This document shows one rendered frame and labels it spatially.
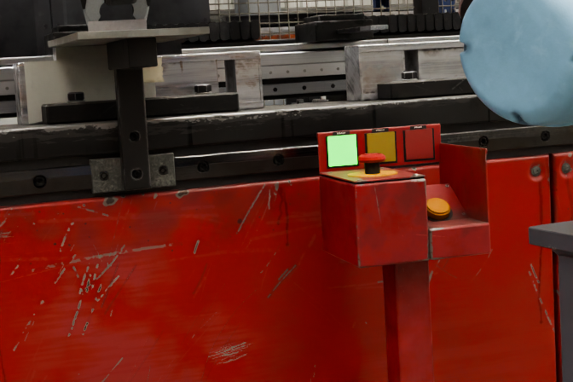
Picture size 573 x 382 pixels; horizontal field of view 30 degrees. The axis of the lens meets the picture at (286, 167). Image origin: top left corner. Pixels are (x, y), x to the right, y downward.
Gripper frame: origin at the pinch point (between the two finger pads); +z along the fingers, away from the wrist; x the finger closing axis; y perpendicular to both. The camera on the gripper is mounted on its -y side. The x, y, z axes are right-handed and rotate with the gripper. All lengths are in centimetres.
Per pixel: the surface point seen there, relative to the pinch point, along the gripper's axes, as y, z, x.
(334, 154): -18.8, 11.0, -30.3
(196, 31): -13.5, -9.2, -9.8
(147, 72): 2.0, 10.3, -4.7
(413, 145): -17.8, 11.2, -42.9
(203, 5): 54, 36, -22
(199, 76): 2.5, 12.1, -13.1
